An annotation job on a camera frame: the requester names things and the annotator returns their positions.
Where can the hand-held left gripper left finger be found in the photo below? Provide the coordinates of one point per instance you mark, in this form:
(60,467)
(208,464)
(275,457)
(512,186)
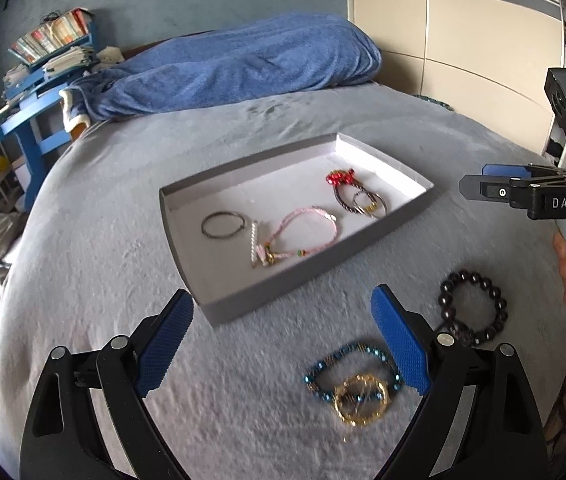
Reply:
(168,345)

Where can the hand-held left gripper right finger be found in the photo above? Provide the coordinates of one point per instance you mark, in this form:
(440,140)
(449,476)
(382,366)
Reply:
(403,345)

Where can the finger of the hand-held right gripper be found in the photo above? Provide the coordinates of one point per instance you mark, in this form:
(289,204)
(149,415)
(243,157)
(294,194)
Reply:
(505,170)
(493,191)

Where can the grey cardboard box tray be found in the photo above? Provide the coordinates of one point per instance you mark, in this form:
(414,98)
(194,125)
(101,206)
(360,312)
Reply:
(223,275)

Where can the silver bangle with gold charm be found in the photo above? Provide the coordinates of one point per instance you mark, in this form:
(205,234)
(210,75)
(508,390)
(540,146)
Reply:
(369,206)

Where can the teal patterned cloth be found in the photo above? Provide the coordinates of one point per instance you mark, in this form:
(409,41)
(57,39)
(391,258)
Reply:
(433,101)

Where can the grey bed cover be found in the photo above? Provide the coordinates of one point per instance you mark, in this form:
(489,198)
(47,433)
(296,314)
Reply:
(113,260)

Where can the beige wardrobe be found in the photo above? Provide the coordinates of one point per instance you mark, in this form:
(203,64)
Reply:
(463,35)

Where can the blue desk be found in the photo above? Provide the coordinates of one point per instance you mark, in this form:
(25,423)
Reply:
(28,125)

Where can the blue blanket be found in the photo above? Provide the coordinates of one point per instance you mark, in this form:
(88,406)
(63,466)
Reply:
(238,60)

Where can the white plush toy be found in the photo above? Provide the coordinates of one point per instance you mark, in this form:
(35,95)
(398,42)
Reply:
(110,55)

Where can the stack of papers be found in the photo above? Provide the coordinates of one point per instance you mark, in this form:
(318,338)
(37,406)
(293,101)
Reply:
(68,58)

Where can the row of books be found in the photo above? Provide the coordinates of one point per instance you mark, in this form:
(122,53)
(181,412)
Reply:
(53,35)

